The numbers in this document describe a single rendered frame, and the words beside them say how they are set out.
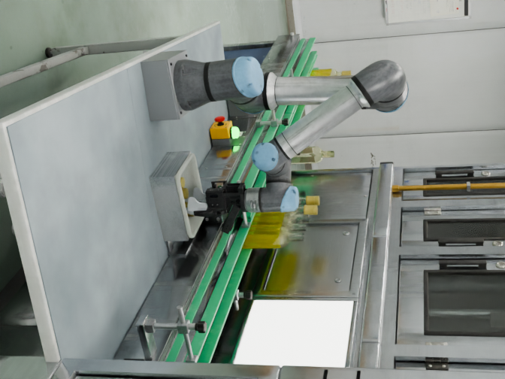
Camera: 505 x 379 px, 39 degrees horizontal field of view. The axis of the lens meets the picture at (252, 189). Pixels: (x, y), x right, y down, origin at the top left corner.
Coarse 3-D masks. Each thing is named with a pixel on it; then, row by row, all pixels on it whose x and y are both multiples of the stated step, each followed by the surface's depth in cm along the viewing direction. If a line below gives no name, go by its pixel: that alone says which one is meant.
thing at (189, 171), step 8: (192, 160) 218; (184, 168) 208; (192, 168) 219; (176, 176) 205; (184, 176) 220; (192, 176) 220; (192, 184) 222; (200, 184) 222; (192, 192) 223; (184, 200) 225; (184, 208) 207; (184, 216) 208; (192, 224) 219; (200, 224) 220; (192, 232) 215
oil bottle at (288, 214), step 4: (256, 212) 240; (260, 212) 240; (264, 212) 239; (268, 212) 239; (272, 212) 239; (276, 212) 238; (280, 212) 238; (284, 212) 237; (288, 212) 237; (292, 212) 238; (256, 216) 238; (260, 216) 238; (264, 216) 237; (268, 216) 237; (272, 216) 237; (276, 216) 236; (280, 216) 236; (284, 216) 236; (288, 216) 236; (292, 216) 237; (292, 220) 237
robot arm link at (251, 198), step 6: (246, 192) 210; (252, 192) 209; (258, 192) 209; (246, 198) 209; (252, 198) 208; (258, 198) 216; (246, 204) 209; (252, 204) 209; (258, 204) 208; (246, 210) 212; (252, 210) 210; (258, 210) 209
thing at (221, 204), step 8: (224, 184) 213; (232, 184) 213; (240, 184) 211; (208, 192) 210; (216, 192) 209; (224, 192) 211; (232, 192) 212; (240, 192) 209; (208, 200) 211; (216, 200) 211; (224, 200) 211; (232, 200) 212; (240, 200) 209; (216, 208) 212; (224, 208) 211
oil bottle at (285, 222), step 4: (252, 220) 235; (256, 220) 235; (260, 220) 235; (264, 220) 234; (268, 220) 234; (272, 220) 234; (276, 220) 233; (280, 220) 233; (284, 220) 232; (288, 220) 233; (252, 224) 233; (256, 224) 233; (260, 224) 233; (264, 224) 232; (268, 224) 232; (272, 224) 232; (276, 224) 231; (280, 224) 231; (284, 224) 231; (288, 224) 231; (288, 228) 231
